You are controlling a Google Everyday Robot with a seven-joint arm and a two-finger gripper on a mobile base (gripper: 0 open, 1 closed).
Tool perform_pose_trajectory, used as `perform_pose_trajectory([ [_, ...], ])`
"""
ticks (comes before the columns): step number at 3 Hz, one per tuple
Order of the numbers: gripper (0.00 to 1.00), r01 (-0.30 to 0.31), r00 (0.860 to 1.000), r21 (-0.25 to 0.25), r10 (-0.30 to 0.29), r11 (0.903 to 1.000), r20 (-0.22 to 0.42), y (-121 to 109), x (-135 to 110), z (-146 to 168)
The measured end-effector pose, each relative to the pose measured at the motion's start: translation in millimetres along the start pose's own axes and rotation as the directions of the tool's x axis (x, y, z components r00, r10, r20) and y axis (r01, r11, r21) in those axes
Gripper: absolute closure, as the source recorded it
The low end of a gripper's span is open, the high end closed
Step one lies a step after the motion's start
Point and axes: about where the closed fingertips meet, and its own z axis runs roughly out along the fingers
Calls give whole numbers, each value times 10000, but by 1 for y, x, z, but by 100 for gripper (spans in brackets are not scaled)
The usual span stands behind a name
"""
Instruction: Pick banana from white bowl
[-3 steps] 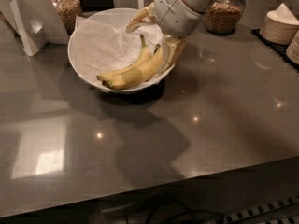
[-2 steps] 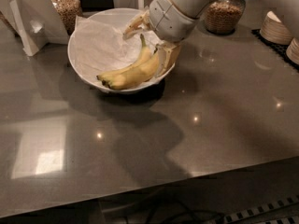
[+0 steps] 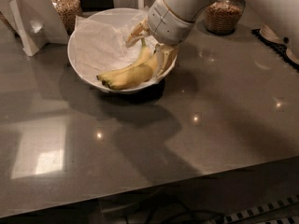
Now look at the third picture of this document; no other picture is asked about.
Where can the yellow banana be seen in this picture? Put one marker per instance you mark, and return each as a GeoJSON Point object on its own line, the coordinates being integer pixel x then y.
{"type": "Point", "coordinates": [132, 77]}
{"type": "Point", "coordinates": [143, 56]}

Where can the white paper liner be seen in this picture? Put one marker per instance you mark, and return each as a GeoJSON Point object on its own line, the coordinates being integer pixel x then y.
{"type": "Point", "coordinates": [99, 44]}

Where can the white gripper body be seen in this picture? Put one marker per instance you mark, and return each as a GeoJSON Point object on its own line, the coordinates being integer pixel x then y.
{"type": "Point", "coordinates": [168, 24]}

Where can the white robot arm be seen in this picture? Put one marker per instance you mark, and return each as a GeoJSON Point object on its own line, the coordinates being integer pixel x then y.
{"type": "Point", "coordinates": [281, 15]}

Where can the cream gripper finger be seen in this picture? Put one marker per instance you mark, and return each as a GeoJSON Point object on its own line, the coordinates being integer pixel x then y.
{"type": "Point", "coordinates": [140, 31]}
{"type": "Point", "coordinates": [165, 56]}

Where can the white angled stand left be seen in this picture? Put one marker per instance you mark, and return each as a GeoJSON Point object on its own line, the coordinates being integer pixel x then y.
{"type": "Point", "coordinates": [36, 22]}

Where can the black woven mat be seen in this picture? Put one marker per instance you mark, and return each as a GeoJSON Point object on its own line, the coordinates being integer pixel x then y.
{"type": "Point", "coordinates": [279, 45]}

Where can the glass jar of grains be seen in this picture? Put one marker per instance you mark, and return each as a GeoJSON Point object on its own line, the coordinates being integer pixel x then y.
{"type": "Point", "coordinates": [222, 16]}
{"type": "Point", "coordinates": [68, 11]}

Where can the left glass jar of grains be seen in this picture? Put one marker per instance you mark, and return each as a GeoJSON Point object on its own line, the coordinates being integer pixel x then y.
{"type": "Point", "coordinates": [68, 11]}

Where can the right glass jar of grains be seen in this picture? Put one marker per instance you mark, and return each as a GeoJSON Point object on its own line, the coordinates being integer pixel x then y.
{"type": "Point", "coordinates": [222, 16]}

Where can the white bowl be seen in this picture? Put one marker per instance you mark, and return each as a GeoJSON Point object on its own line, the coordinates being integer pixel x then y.
{"type": "Point", "coordinates": [90, 75]}

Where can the black white striped strip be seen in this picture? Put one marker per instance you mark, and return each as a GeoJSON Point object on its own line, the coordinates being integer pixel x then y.
{"type": "Point", "coordinates": [255, 211]}

